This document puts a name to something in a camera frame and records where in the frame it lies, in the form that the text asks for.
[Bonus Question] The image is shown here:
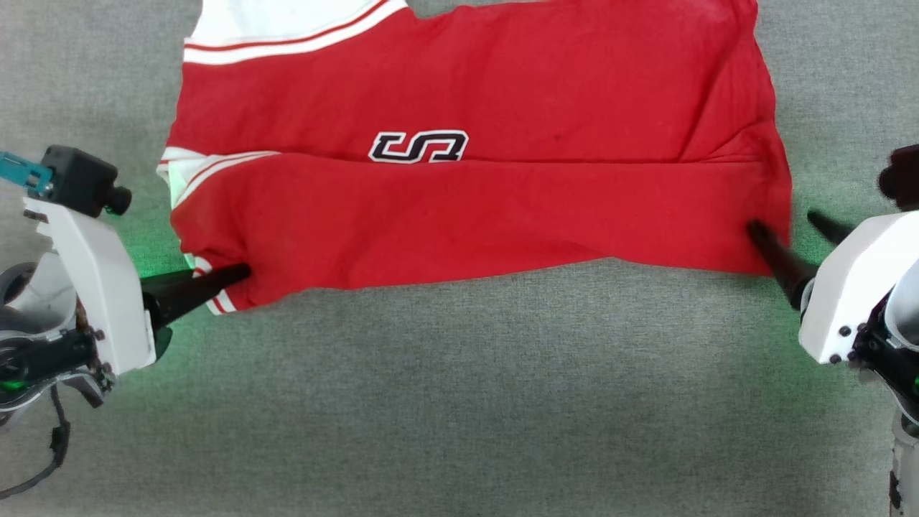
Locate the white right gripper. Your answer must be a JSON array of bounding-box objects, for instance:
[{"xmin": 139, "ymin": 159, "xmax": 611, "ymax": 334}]
[{"xmin": 747, "ymin": 210, "xmax": 919, "ymax": 365}]

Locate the teal cable connector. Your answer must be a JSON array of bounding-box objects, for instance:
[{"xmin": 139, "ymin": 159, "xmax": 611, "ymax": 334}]
[{"xmin": 0, "ymin": 151, "xmax": 55, "ymax": 198}]

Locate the red white basketball jersey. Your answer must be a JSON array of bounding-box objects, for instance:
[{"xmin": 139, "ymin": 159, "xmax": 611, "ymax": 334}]
[{"xmin": 157, "ymin": 0, "xmax": 793, "ymax": 315}]

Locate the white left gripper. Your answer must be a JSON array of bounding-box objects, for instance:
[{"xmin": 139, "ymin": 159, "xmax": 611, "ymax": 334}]
[{"xmin": 23, "ymin": 200, "xmax": 252, "ymax": 406}]

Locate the thin black cable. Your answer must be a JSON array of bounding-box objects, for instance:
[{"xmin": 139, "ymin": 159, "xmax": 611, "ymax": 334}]
[{"xmin": 0, "ymin": 384, "xmax": 71, "ymax": 500}]

